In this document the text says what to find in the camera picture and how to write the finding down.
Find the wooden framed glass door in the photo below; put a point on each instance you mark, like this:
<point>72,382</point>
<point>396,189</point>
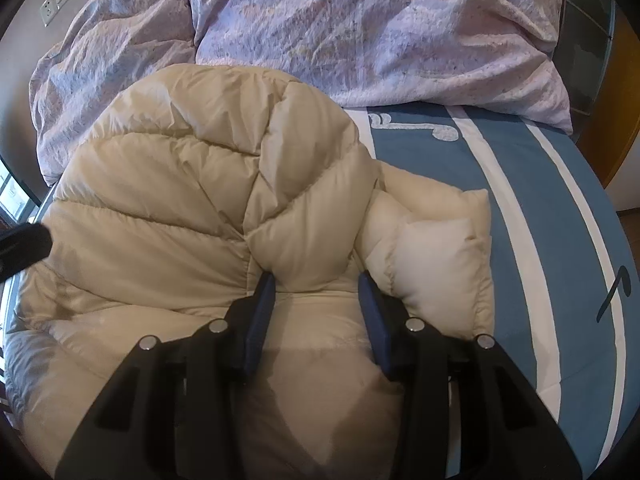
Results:
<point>592,35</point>

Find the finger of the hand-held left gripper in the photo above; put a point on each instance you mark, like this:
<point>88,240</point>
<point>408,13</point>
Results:
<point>25,249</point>

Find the lilac floral duvet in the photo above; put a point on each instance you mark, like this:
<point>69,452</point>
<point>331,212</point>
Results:
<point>375,35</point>

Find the blue white striped bed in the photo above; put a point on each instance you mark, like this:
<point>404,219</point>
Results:
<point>450,170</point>

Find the cream puffer jacket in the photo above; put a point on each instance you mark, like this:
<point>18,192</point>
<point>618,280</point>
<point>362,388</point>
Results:
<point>175,185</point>

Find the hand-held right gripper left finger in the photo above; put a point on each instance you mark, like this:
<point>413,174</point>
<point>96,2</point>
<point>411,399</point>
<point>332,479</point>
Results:
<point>260,310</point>

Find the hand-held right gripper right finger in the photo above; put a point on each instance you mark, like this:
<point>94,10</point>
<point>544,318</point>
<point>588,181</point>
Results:
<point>374,324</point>

